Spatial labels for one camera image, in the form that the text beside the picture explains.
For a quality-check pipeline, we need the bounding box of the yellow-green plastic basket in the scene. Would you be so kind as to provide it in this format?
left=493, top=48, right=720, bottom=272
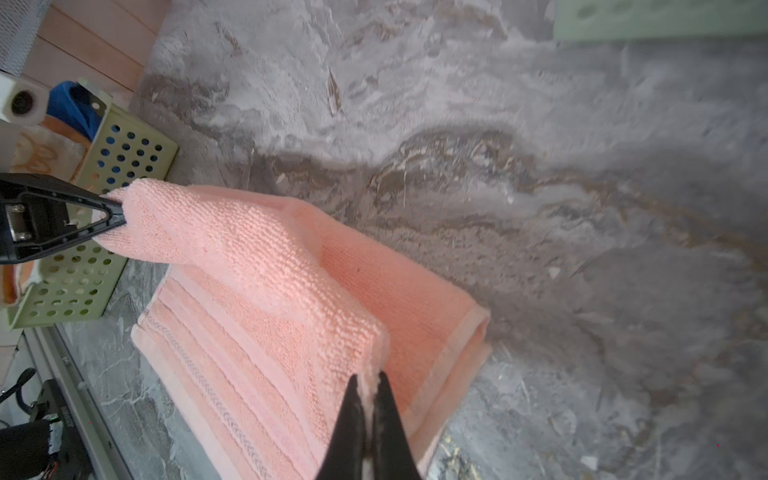
left=1, top=80, right=179, bottom=331

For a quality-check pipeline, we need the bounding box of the orange patterned cream towel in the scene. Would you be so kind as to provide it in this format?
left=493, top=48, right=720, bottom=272
left=1, top=115, right=91, bottom=308

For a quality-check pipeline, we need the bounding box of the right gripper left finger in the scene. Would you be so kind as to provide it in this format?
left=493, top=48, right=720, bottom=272
left=316, top=375, right=366, bottom=480

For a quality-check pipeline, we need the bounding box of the pink towel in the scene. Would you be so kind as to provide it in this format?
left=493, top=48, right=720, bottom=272
left=98, top=179, right=491, bottom=479

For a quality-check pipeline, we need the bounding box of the mint green plastic basket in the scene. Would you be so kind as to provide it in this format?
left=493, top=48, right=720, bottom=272
left=553, top=0, right=767, bottom=42

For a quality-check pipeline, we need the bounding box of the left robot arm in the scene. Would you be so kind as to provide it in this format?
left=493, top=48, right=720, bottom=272
left=1, top=173, right=126, bottom=479

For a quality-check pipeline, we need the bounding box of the blue towel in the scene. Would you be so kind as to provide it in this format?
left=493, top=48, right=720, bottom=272
left=46, top=81, right=104, bottom=141

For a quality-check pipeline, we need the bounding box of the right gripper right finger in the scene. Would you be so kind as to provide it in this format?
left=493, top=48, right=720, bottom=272
left=370, top=372, right=422, bottom=480

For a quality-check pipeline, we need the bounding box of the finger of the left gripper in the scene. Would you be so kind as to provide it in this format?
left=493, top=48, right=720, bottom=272
left=1, top=173, right=126, bottom=265

